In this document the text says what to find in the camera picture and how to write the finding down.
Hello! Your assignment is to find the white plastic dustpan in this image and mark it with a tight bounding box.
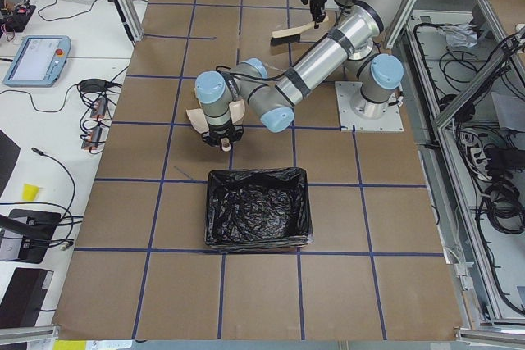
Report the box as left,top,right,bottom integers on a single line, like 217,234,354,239
186,100,245,152

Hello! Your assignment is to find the white hand brush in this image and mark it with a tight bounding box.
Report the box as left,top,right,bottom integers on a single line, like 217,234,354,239
270,16,330,47

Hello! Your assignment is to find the black lined trash bin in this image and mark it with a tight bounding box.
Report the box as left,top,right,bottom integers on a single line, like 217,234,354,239
204,167,314,252

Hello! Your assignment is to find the near teach pendant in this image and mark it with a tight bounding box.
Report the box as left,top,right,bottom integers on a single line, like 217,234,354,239
3,35,71,88

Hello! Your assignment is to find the yellow paper cup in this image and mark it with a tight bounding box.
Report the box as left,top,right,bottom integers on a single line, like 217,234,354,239
21,183,41,202

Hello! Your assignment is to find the black box on desk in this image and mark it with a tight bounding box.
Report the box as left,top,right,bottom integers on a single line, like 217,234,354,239
0,267,53,329

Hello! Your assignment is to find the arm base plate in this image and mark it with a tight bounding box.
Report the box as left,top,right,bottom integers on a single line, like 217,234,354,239
335,81,404,133

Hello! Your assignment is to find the black device with cables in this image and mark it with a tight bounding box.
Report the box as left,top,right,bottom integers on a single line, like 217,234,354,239
1,209,62,264

